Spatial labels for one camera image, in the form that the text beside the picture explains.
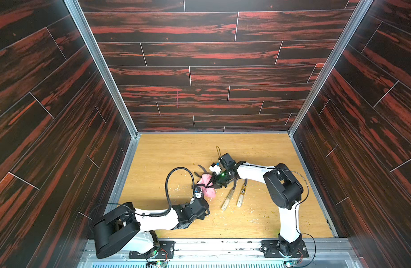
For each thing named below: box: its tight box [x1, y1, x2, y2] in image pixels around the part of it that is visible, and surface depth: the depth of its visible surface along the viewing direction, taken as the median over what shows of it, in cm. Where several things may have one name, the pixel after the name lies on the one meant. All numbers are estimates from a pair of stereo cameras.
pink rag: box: [196, 173, 217, 199], surface depth 91 cm
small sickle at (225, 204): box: [221, 180, 237, 212], surface depth 90 cm
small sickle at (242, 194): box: [236, 178, 248, 208], surface depth 91 cm
